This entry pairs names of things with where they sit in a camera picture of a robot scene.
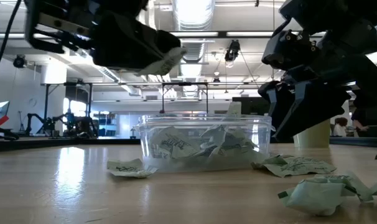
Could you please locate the computer monitor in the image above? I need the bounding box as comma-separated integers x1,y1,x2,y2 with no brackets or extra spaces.
0,100,11,125

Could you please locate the silver ceiling air duct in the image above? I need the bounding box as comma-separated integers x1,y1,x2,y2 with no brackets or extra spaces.
172,0,216,97

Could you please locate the black aluminium table frame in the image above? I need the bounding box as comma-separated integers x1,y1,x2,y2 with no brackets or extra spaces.
0,136,377,153

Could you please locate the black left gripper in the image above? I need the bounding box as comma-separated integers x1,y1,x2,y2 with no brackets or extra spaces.
23,0,164,71

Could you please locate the black monitor back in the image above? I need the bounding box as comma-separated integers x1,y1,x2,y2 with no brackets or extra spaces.
232,96,272,116

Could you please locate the black overhead camera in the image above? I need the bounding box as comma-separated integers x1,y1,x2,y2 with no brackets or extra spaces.
224,39,241,62

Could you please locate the black ceiling spotlight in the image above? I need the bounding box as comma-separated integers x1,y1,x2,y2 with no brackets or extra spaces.
13,54,28,69

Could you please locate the person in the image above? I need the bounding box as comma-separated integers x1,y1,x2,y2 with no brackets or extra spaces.
351,107,377,138
331,116,348,138

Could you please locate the clear plastic bin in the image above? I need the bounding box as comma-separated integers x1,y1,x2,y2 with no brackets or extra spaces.
137,113,274,174

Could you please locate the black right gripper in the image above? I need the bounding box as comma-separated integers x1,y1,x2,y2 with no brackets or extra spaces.
258,18,377,142

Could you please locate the black background frame stand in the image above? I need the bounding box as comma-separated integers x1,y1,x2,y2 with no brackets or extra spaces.
42,82,93,138

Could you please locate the black crossbar with light strips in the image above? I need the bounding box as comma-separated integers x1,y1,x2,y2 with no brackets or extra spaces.
0,30,275,39

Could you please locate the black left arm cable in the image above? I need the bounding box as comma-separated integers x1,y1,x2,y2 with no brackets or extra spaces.
0,0,23,86

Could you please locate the pale green cup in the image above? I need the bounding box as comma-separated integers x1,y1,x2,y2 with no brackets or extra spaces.
293,119,332,149

